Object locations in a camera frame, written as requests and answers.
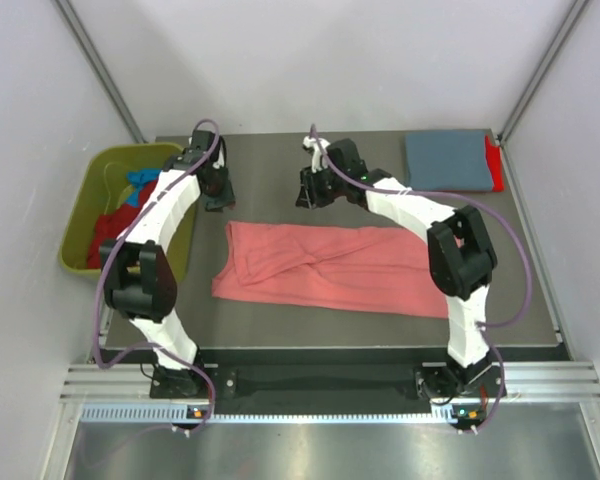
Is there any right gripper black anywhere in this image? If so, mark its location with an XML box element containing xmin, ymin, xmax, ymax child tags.
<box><xmin>296</xmin><ymin>163</ymin><xmax>347</xmax><ymax>212</ymax></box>

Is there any pink t shirt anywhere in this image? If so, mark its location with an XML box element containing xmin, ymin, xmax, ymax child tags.
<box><xmin>211</xmin><ymin>221</ymin><xmax>448</xmax><ymax>319</ymax></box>

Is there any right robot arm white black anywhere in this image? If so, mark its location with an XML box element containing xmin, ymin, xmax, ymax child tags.
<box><xmin>296</xmin><ymin>136</ymin><xmax>497</xmax><ymax>401</ymax></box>

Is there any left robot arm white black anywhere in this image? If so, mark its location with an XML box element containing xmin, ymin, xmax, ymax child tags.
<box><xmin>95</xmin><ymin>119</ymin><xmax>235</xmax><ymax>398</ymax></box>

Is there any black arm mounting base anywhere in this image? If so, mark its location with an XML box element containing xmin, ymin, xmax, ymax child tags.
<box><xmin>149</xmin><ymin>347</ymin><xmax>502</xmax><ymax>414</ymax></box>

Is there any blue t shirt in bin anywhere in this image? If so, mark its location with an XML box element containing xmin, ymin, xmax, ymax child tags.
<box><xmin>125</xmin><ymin>168</ymin><xmax>161</xmax><ymax>208</ymax></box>

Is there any olive green plastic bin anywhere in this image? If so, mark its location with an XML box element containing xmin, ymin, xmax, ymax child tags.
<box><xmin>58</xmin><ymin>142</ymin><xmax>182</xmax><ymax>284</ymax></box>

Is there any dark red t shirt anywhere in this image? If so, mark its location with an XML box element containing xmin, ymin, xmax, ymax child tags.
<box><xmin>86</xmin><ymin>179</ymin><xmax>157</xmax><ymax>270</ymax></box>

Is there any folded grey-blue t shirt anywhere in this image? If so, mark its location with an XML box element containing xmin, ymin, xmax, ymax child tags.
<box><xmin>405</xmin><ymin>130</ymin><xmax>494</xmax><ymax>192</ymax></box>

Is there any folded red t shirt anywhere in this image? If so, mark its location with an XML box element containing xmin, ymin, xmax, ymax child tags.
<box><xmin>485</xmin><ymin>136</ymin><xmax>505</xmax><ymax>192</ymax></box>

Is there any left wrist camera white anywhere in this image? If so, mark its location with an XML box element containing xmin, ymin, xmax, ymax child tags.
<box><xmin>212</xmin><ymin>150</ymin><xmax>226</xmax><ymax>169</ymax></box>

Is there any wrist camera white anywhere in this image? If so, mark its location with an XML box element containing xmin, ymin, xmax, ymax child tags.
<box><xmin>302</xmin><ymin>136</ymin><xmax>330</xmax><ymax>173</ymax></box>
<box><xmin>212</xmin><ymin>150</ymin><xmax>226</xmax><ymax>169</ymax></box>

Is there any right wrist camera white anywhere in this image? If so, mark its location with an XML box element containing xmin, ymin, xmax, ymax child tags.
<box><xmin>302</xmin><ymin>136</ymin><xmax>330</xmax><ymax>173</ymax></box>

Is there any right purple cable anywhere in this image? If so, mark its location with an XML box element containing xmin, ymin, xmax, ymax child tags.
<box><xmin>308</xmin><ymin>124</ymin><xmax>534</xmax><ymax>434</ymax></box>

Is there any left aluminium frame post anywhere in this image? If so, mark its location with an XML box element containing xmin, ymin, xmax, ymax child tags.
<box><xmin>51</xmin><ymin>0</ymin><xmax>147</xmax><ymax>143</ymax></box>

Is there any aluminium frame post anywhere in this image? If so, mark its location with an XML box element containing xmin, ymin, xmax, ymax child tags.
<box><xmin>51</xmin><ymin>0</ymin><xmax>147</xmax><ymax>143</ymax></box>
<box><xmin>497</xmin><ymin>0</ymin><xmax>591</xmax><ymax>145</ymax></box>

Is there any slotted cable duct rail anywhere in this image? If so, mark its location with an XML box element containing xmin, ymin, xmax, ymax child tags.
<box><xmin>80</xmin><ymin>403</ymin><xmax>486</xmax><ymax>426</ymax></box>

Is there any right aluminium frame post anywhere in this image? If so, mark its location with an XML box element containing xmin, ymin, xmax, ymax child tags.
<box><xmin>497</xmin><ymin>0</ymin><xmax>591</xmax><ymax>145</ymax></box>

